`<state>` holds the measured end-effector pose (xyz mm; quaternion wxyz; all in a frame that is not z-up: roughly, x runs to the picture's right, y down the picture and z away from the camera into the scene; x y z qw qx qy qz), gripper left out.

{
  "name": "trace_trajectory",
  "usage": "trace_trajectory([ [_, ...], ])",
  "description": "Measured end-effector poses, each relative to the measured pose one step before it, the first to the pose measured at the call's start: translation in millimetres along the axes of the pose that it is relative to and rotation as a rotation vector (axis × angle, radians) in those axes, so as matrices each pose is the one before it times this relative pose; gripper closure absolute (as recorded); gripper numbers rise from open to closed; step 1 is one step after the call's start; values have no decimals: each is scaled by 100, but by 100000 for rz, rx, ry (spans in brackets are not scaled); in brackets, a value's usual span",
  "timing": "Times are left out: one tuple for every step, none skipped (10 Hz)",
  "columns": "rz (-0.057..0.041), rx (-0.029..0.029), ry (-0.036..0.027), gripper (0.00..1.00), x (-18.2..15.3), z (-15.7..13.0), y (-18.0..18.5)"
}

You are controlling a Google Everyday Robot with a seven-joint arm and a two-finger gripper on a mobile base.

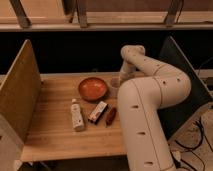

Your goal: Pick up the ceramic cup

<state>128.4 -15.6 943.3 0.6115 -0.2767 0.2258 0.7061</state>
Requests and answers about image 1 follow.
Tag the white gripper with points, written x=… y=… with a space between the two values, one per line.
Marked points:
x=127 y=71

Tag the dark right side panel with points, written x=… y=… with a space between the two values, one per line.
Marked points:
x=176 y=119

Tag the dark red pouch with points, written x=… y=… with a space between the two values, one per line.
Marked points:
x=110 y=116

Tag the translucent ceramic cup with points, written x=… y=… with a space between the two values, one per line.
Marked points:
x=114 y=87

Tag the white bottle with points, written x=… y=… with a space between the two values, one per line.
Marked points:
x=77 y=118

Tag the orange bowl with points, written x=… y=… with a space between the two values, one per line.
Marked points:
x=92 y=88

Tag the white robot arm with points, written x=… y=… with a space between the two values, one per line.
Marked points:
x=147 y=85

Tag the wooden left side panel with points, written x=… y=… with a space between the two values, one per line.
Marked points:
x=19 y=91

